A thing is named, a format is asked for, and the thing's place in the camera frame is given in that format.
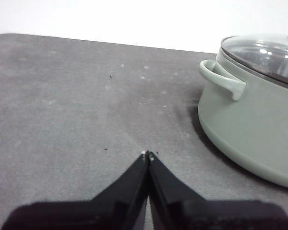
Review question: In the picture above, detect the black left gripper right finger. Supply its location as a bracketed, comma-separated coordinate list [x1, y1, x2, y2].
[148, 151, 288, 230]

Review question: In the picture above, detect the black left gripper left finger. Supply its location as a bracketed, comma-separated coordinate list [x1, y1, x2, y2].
[1, 150, 150, 230]

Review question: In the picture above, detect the glass lid with green knob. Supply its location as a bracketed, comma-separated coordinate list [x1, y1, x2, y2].
[220, 34, 288, 87]

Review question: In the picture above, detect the sage green electric pot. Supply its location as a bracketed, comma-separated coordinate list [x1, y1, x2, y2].
[198, 49, 288, 191]

